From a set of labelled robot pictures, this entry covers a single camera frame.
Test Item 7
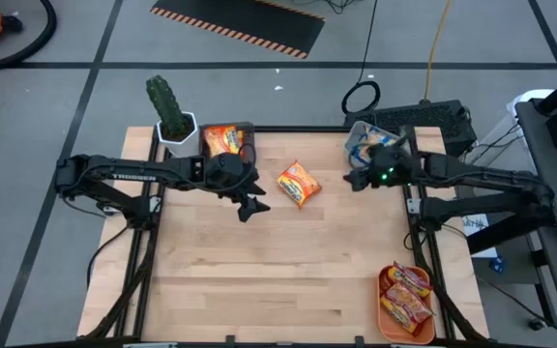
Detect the black cable with coil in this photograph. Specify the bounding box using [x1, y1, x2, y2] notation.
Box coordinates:
[339, 0, 382, 116]

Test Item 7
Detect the red Maruchan ramen packet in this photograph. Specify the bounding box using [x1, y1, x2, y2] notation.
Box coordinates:
[385, 262, 434, 299]
[378, 281, 437, 337]

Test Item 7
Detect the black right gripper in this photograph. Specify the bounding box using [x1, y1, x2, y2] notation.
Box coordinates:
[342, 141, 424, 193]

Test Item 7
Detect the orange tray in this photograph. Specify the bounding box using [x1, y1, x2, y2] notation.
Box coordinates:
[376, 264, 437, 346]

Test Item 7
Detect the yellow cable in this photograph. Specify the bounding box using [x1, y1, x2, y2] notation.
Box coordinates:
[423, 0, 453, 102]

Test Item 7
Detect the dark grey bin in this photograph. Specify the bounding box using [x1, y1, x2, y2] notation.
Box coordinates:
[198, 121, 256, 163]

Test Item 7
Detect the light grey bin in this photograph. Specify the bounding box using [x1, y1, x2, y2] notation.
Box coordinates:
[342, 120, 413, 170]

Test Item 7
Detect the white hexagonal planter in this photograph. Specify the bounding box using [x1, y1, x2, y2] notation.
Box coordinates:
[156, 110, 201, 159]

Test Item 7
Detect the grey desk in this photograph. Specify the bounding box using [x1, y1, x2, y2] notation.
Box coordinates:
[514, 99, 557, 348]

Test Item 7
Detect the black computer case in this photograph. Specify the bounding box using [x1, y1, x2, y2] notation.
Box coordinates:
[343, 99, 479, 164]

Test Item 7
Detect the white bucket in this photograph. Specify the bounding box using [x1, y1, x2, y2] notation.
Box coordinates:
[507, 88, 557, 146]

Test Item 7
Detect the green cactus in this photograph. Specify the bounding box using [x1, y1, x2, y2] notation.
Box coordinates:
[145, 74, 195, 139]

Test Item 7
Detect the white paper sheet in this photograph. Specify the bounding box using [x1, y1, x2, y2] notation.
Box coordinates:
[460, 215, 500, 260]

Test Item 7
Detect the black hazard striped mat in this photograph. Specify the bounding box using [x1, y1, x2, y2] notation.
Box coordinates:
[150, 0, 327, 60]

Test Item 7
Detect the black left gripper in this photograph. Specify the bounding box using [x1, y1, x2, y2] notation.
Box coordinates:
[203, 151, 272, 224]

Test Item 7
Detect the orange Maruchan ramen packet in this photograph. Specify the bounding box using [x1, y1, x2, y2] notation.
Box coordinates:
[277, 159, 323, 209]
[202, 124, 246, 159]

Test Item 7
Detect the black vacuum hose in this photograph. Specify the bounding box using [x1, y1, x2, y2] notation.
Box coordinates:
[0, 0, 58, 73]

